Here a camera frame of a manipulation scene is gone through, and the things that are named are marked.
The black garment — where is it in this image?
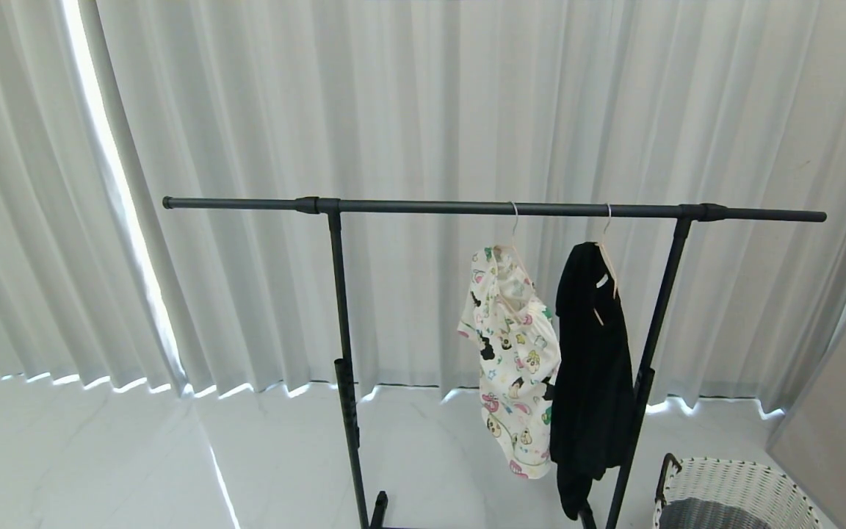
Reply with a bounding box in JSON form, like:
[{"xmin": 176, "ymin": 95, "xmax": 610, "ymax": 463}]
[{"xmin": 549, "ymin": 241, "xmax": 637, "ymax": 521}]

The black clothes rack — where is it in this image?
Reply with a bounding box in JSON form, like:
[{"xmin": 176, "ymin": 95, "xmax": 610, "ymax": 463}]
[{"xmin": 162, "ymin": 195, "xmax": 828, "ymax": 529}]

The cream printed garment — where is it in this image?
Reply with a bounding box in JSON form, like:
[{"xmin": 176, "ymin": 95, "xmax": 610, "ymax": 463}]
[{"xmin": 458, "ymin": 245, "xmax": 562, "ymax": 480}]

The white laundry basket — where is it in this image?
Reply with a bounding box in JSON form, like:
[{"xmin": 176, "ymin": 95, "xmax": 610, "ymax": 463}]
[{"xmin": 653, "ymin": 453, "xmax": 839, "ymax": 529}]

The pink clothes hanger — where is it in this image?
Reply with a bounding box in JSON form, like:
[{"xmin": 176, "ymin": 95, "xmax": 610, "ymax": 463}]
[
  {"xmin": 493, "ymin": 202, "xmax": 534, "ymax": 324},
  {"xmin": 593, "ymin": 204, "xmax": 621, "ymax": 328}
]

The white curtain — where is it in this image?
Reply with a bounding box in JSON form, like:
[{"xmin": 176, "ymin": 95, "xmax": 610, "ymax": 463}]
[{"xmin": 0, "ymin": 0, "xmax": 846, "ymax": 420}]

